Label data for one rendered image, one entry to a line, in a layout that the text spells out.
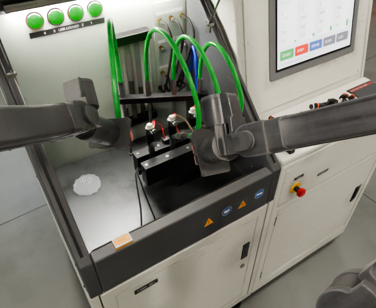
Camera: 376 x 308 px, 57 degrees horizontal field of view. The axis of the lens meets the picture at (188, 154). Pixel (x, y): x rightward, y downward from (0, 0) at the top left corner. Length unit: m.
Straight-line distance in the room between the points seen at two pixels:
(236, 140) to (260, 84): 0.72
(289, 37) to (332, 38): 0.23
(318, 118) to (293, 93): 0.88
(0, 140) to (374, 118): 0.48
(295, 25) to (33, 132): 1.05
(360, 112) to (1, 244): 2.14
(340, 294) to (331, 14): 1.13
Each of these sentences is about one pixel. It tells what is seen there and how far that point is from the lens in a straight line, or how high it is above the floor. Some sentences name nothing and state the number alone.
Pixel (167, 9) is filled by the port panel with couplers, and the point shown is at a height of 1.33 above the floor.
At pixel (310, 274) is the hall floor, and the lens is 2.13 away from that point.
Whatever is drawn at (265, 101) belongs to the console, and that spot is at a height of 1.04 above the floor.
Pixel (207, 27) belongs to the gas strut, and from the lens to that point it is 1.24.
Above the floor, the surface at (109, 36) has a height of 1.41.
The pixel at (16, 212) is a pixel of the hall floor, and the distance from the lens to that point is 2.51.
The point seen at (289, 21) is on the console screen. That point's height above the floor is 1.30.
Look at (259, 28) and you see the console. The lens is 1.25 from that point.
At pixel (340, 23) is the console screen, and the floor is 1.24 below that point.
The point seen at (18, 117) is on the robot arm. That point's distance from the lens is 0.51.
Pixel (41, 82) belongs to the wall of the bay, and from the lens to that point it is 1.23.
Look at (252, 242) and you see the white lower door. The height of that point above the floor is 0.58.
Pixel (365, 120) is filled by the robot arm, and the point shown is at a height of 1.47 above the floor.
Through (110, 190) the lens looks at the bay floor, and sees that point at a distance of 1.29.
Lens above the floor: 1.76
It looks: 42 degrees down
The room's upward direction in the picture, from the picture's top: straight up
